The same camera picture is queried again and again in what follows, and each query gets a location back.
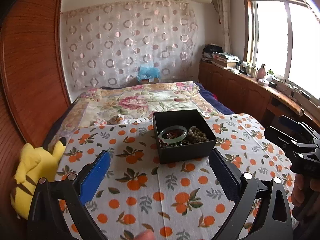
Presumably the black jewelry box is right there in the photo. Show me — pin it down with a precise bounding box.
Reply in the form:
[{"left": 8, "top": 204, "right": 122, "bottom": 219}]
[{"left": 153, "top": 109, "right": 217, "bottom": 164}]

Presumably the red bead jewelry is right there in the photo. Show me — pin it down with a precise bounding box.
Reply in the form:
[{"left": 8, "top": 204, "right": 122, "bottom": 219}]
[{"left": 164, "top": 129, "right": 184, "bottom": 140}]

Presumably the person's right hand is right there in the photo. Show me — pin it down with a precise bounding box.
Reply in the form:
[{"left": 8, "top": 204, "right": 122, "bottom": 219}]
[{"left": 291, "top": 174, "right": 319, "bottom": 221}]

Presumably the person's left hand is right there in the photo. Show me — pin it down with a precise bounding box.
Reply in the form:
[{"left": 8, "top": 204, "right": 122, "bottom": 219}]
[{"left": 133, "top": 230, "right": 155, "bottom": 240}]

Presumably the yellow plush toy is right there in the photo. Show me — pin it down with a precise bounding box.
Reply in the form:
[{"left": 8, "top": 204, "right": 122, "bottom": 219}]
[{"left": 10, "top": 137, "right": 67, "bottom": 219}]

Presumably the brown wooden side cabinet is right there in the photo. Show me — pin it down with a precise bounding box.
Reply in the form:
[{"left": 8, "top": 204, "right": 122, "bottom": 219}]
[{"left": 199, "top": 61, "right": 319, "bottom": 132}]

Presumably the pink bottle on cabinet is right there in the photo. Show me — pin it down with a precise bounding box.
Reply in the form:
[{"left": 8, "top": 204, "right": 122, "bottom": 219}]
[{"left": 256, "top": 63, "right": 266, "bottom": 80}]

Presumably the navy blue bed sheet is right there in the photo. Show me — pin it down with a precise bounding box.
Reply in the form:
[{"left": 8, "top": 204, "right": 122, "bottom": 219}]
[{"left": 196, "top": 83, "right": 234, "bottom": 115}]

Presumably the clutter pile on cabinet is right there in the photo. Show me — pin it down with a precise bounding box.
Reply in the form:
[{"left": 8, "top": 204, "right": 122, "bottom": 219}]
[{"left": 202, "top": 43, "right": 240, "bottom": 68}]

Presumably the green jade bangle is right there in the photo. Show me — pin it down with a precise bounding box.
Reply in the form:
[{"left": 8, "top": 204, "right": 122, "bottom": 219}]
[{"left": 159, "top": 125, "right": 187, "bottom": 144}]

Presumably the floral quilt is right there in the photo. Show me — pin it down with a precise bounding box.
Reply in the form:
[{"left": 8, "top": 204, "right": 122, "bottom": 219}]
[{"left": 43, "top": 81, "right": 222, "bottom": 151}]

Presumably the red wooden wardrobe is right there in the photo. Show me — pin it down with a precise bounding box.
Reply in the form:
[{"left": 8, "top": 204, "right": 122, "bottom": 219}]
[{"left": 1, "top": 0, "right": 71, "bottom": 239}]

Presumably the blue plastic bag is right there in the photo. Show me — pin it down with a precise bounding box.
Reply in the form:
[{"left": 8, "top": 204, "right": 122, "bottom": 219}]
[{"left": 137, "top": 66, "right": 160, "bottom": 82}]

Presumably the circle pattern sheer curtain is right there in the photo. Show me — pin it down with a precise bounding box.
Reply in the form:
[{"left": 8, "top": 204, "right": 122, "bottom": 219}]
[{"left": 61, "top": 0, "right": 198, "bottom": 92}]

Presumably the dark bead bracelet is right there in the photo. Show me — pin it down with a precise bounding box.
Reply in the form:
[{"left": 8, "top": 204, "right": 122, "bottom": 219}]
[{"left": 187, "top": 126, "right": 209, "bottom": 144}]

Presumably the window with wooden frame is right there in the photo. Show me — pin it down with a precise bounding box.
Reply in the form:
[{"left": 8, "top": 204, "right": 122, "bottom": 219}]
[{"left": 244, "top": 0, "right": 319, "bottom": 101}]

